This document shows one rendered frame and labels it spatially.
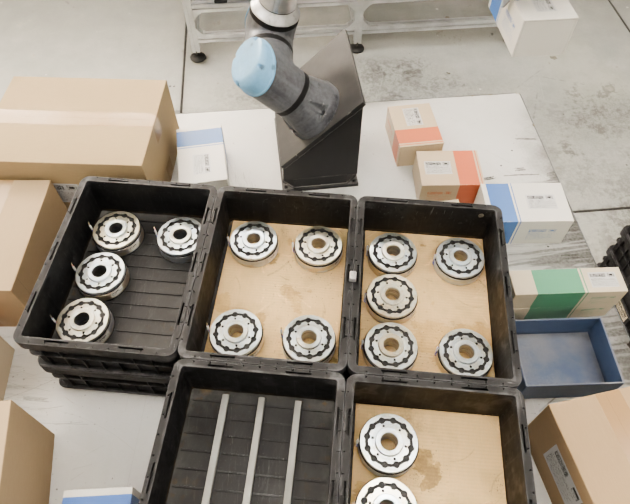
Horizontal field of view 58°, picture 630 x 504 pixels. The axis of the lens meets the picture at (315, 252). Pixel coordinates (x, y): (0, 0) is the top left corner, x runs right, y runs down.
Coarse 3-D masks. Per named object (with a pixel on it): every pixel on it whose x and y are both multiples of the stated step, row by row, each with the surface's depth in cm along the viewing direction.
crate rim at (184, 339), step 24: (240, 192) 120; (264, 192) 120; (288, 192) 120; (312, 192) 120; (216, 216) 116; (192, 312) 104; (216, 360) 98; (240, 360) 98; (264, 360) 98; (288, 360) 98
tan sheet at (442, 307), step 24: (432, 240) 125; (480, 240) 125; (432, 264) 122; (432, 288) 118; (456, 288) 118; (480, 288) 118; (432, 312) 115; (456, 312) 115; (480, 312) 115; (360, 336) 112; (432, 336) 112; (360, 360) 109; (432, 360) 109
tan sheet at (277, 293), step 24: (288, 240) 125; (240, 264) 122; (288, 264) 122; (240, 288) 118; (264, 288) 118; (288, 288) 118; (312, 288) 118; (336, 288) 118; (216, 312) 115; (264, 312) 115; (288, 312) 115; (312, 312) 115; (336, 312) 115; (264, 336) 112; (336, 336) 112; (336, 360) 109
